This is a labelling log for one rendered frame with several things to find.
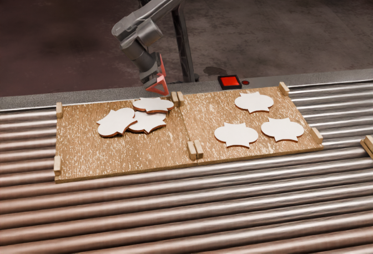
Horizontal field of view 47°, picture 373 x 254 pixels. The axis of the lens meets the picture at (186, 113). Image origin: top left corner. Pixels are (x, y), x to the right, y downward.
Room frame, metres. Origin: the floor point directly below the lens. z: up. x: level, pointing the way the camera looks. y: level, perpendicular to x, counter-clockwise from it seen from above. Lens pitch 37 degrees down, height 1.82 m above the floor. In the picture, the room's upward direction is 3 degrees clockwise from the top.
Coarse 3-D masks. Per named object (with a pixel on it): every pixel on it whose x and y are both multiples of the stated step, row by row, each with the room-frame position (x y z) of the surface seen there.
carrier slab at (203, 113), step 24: (192, 96) 1.26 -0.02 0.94; (216, 96) 1.27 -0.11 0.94; (288, 96) 1.29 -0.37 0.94; (192, 120) 1.12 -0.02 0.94; (216, 120) 1.13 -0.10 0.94; (240, 120) 1.13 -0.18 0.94; (264, 120) 1.14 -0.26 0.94; (216, 144) 1.01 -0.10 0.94; (264, 144) 1.02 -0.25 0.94; (288, 144) 1.02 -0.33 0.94; (312, 144) 1.03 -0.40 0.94
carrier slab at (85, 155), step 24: (168, 96) 1.25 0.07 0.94; (72, 120) 1.09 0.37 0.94; (96, 120) 1.10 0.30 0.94; (168, 120) 1.11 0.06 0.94; (72, 144) 0.97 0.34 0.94; (96, 144) 0.98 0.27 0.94; (120, 144) 0.98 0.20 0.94; (144, 144) 0.99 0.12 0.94; (168, 144) 0.99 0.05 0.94; (72, 168) 0.87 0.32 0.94; (96, 168) 0.87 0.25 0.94; (120, 168) 0.88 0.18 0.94; (144, 168) 0.88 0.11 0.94; (168, 168) 0.90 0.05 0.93
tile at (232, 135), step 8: (224, 128) 1.07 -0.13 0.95; (232, 128) 1.07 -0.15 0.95; (240, 128) 1.08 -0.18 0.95; (248, 128) 1.08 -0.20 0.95; (216, 136) 1.03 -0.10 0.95; (224, 136) 1.03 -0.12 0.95; (232, 136) 1.04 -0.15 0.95; (240, 136) 1.04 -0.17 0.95; (248, 136) 1.04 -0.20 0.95; (256, 136) 1.04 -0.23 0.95; (232, 144) 1.00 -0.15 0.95; (240, 144) 1.00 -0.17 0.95; (248, 144) 1.00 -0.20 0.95
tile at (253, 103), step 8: (240, 96) 1.27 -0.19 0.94; (248, 96) 1.26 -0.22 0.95; (256, 96) 1.27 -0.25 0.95; (264, 96) 1.27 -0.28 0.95; (240, 104) 1.21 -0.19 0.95; (248, 104) 1.21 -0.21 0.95; (256, 104) 1.21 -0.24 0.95; (264, 104) 1.22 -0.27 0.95; (272, 104) 1.22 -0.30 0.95; (248, 112) 1.18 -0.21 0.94
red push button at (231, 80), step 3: (222, 78) 1.40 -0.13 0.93; (225, 78) 1.40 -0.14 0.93; (228, 78) 1.40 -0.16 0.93; (231, 78) 1.40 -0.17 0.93; (234, 78) 1.40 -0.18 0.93; (222, 81) 1.38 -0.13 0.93; (225, 81) 1.38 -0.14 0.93; (228, 81) 1.38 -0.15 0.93; (231, 81) 1.38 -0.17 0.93; (234, 81) 1.38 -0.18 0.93; (237, 81) 1.39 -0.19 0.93; (225, 84) 1.36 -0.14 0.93; (228, 84) 1.36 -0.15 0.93; (231, 84) 1.36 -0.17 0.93; (234, 84) 1.36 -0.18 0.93
